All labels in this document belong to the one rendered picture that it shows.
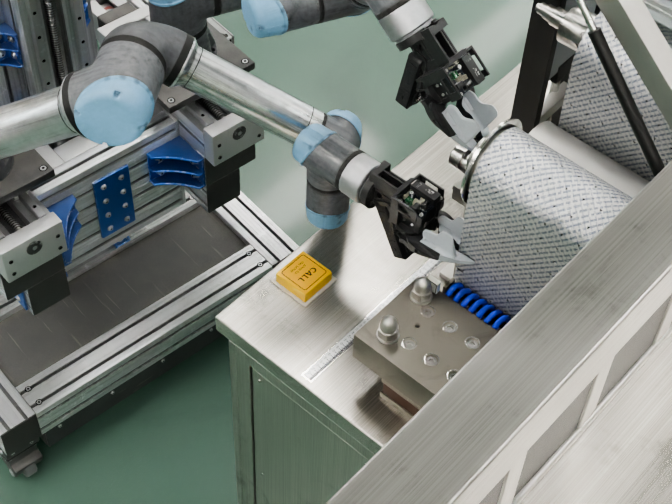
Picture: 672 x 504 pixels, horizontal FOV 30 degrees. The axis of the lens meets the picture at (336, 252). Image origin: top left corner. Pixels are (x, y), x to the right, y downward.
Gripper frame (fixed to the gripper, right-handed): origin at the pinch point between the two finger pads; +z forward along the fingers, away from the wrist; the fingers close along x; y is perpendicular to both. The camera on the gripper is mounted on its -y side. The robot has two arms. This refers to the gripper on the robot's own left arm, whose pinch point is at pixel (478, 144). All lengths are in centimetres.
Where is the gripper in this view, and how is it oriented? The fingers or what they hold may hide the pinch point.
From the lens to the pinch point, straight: 194.9
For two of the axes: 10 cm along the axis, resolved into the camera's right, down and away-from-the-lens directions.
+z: 5.5, 8.1, 1.9
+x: 6.6, -5.7, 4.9
